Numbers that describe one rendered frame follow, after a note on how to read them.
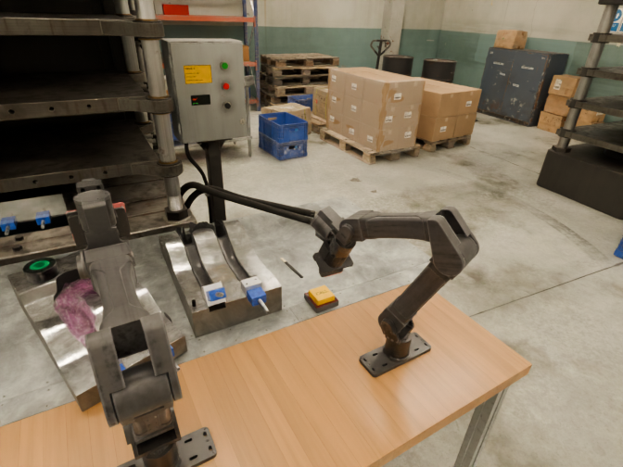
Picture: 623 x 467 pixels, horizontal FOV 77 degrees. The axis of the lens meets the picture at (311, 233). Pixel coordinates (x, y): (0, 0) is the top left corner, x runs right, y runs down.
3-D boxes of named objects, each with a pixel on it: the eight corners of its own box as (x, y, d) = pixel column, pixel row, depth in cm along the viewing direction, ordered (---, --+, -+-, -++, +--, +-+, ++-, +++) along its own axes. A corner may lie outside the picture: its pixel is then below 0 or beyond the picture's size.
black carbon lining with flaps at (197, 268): (255, 285, 117) (253, 259, 112) (201, 301, 110) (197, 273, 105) (220, 233, 143) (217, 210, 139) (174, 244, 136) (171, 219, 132)
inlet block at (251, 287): (276, 317, 106) (275, 301, 104) (259, 322, 104) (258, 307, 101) (257, 290, 116) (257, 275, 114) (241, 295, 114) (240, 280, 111)
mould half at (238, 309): (282, 309, 118) (281, 273, 112) (196, 338, 107) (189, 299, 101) (229, 234, 156) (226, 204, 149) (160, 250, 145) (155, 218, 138)
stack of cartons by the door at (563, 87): (598, 140, 599) (621, 82, 558) (584, 142, 587) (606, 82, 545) (548, 126, 666) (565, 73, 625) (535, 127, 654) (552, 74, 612)
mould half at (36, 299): (187, 350, 103) (182, 319, 98) (82, 412, 87) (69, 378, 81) (109, 271, 133) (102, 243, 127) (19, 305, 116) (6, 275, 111)
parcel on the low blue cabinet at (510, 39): (525, 49, 667) (530, 31, 653) (511, 49, 655) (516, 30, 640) (505, 47, 700) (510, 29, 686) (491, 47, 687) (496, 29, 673)
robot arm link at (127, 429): (120, 417, 72) (125, 443, 67) (170, 397, 76) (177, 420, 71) (127, 437, 75) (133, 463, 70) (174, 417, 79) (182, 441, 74)
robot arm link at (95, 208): (60, 195, 69) (61, 220, 60) (114, 186, 73) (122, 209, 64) (78, 252, 74) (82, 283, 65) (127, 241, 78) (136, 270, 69)
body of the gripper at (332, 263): (311, 256, 110) (318, 243, 104) (342, 248, 114) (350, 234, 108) (321, 276, 107) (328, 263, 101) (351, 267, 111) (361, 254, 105)
